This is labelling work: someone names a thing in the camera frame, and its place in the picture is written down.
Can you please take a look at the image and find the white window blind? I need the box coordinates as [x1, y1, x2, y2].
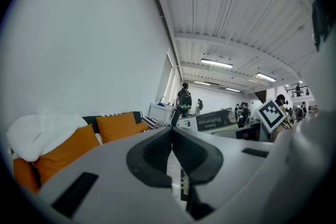
[162, 52, 182, 103]

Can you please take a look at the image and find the white sink cabinet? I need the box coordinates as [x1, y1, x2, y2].
[148, 102, 175, 124]

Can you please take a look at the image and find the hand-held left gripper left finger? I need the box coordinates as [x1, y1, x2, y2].
[39, 127, 196, 224]

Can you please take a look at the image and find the balcony railing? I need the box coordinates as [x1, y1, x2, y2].
[286, 88, 312, 98]

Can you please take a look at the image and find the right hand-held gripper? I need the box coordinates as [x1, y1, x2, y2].
[208, 98, 287, 143]

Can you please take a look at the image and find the large orange cushion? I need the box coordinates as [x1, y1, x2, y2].
[33, 124, 102, 185]
[96, 112, 138, 144]

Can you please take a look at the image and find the black green backpack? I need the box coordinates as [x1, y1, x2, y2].
[179, 91, 193, 111]

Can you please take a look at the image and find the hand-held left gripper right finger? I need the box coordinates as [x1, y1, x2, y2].
[172, 127, 274, 220]

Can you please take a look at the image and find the black white striped sofa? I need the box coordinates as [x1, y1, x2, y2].
[6, 110, 169, 195]

